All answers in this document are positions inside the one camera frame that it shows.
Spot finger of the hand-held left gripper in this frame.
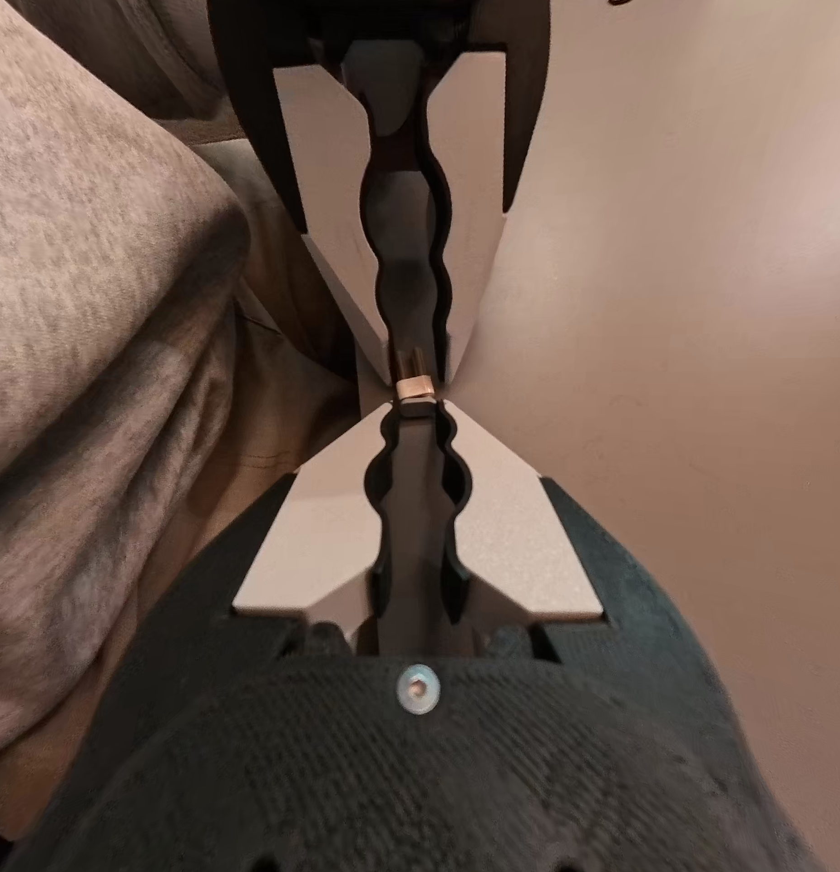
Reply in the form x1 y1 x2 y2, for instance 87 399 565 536
273 63 397 374
425 49 509 382

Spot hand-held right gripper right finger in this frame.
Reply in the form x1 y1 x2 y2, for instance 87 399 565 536
432 399 606 656

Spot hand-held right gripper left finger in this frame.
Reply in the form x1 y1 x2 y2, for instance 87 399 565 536
231 401 398 654

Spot person's left forearm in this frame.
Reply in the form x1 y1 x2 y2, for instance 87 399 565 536
0 0 252 491

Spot person's beige pants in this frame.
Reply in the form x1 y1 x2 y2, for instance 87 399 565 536
0 119 366 842

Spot person's grey sweatshirt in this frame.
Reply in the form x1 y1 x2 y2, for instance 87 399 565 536
0 286 242 774

